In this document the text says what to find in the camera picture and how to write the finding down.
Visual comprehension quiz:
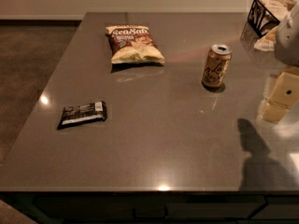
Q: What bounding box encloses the black wire basket with snacks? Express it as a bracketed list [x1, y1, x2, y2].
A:
[248, 0, 296, 51]

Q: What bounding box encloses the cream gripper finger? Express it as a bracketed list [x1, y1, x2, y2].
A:
[261, 66, 299, 123]

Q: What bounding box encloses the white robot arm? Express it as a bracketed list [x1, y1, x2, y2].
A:
[261, 3, 299, 123]

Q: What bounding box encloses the sea salt chips bag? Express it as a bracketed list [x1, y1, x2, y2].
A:
[107, 25, 164, 64]

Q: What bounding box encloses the black RXBAR chocolate bar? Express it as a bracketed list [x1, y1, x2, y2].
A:
[57, 101, 107, 130]

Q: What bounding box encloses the orange LaCroix soda can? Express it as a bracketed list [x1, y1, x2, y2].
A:
[202, 44, 232, 89]

